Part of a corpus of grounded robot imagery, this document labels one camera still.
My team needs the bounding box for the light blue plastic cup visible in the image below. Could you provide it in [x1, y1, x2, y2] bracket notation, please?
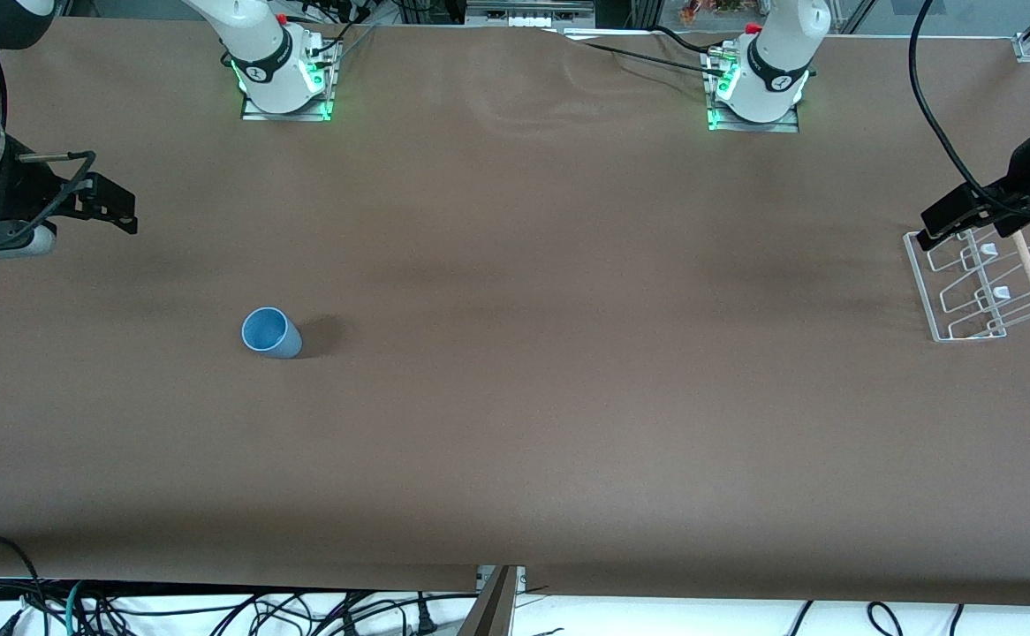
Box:
[241, 307, 303, 360]

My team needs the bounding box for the long black cable on table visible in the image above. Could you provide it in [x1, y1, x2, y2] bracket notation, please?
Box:
[555, 29, 732, 80]

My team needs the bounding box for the metal bar below table edge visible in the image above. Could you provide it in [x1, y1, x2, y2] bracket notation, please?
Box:
[458, 565, 526, 636]

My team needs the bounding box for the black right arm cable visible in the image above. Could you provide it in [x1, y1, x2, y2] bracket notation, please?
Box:
[0, 49, 97, 257]

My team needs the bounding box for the white power strip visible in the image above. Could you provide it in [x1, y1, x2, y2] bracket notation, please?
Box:
[466, 0, 595, 26]

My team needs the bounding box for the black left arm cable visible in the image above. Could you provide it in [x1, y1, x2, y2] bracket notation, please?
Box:
[908, 0, 1030, 217]

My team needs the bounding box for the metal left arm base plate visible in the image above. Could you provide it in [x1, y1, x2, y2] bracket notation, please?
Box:
[707, 49, 801, 133]

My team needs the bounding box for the brown table cover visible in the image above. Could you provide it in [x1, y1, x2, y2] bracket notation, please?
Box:
[0, 18, 1030, 607]

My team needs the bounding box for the short black cable on table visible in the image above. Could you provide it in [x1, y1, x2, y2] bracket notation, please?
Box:
[652, 25, 717, 56]

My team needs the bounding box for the looped black floor cable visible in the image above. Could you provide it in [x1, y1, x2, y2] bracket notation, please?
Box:
[866, 602, 906, 636]

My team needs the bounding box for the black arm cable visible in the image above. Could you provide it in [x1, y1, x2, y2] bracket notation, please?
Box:
[908, 0, 1030, 217]
[0, 49, 97, 257]

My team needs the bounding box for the white wire cup rack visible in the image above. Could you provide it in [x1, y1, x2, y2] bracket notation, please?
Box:
[904, 228, 1030, 343]

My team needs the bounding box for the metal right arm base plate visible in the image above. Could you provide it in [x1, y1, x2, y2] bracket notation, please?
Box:
[241, 37, 336, 123]

